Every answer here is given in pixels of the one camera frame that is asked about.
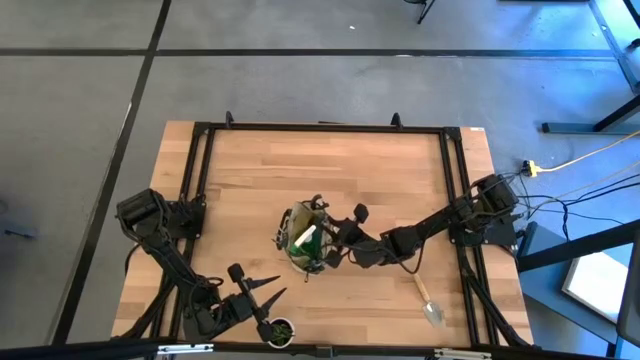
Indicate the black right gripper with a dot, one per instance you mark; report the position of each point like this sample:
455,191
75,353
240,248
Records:
350,232

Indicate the black overhead crossbeam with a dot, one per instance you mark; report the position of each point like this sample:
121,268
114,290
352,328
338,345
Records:
300,351

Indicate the black desk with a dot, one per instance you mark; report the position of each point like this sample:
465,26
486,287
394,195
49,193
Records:
575,128

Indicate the green white spray bottle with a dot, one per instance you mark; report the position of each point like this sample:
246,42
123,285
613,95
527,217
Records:
306,236

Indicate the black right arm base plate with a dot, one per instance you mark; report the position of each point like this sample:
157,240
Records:
500,232

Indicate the narrow steel hand trowel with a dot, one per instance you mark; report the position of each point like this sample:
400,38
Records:
434,312

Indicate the white flat panel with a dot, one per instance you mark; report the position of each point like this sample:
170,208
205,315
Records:
597,287

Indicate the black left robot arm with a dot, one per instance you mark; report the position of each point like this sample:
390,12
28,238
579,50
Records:
165,250

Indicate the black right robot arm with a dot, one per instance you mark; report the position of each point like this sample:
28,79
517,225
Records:
440,222

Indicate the yellow power plug block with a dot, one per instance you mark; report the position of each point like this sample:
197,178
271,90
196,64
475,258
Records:
530,169

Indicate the black diagonal frame brace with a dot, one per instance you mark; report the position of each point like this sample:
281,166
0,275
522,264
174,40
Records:
575,247

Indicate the white pot with succulent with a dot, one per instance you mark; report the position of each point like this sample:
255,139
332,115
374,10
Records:
282,334

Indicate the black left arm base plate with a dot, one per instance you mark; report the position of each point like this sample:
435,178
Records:
187,217

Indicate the cream green canvas garden bag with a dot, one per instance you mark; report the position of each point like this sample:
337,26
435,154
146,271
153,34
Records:
300,265

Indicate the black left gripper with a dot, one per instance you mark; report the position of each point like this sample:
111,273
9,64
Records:
245,305

